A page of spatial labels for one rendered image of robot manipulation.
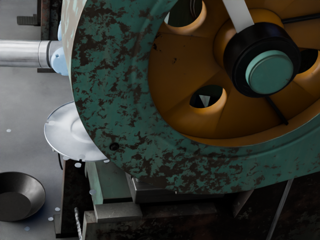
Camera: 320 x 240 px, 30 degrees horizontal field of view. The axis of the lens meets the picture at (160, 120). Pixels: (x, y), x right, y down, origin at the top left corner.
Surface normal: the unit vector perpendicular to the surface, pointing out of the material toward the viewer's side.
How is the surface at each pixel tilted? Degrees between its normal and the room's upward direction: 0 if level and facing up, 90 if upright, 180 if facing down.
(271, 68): 90
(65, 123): 5
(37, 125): 0
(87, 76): 90
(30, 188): 49
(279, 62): 90
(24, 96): 0
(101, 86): 90
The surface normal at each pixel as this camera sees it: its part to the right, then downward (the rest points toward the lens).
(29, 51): -0.11, -0.11
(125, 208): 0.14, -0.79
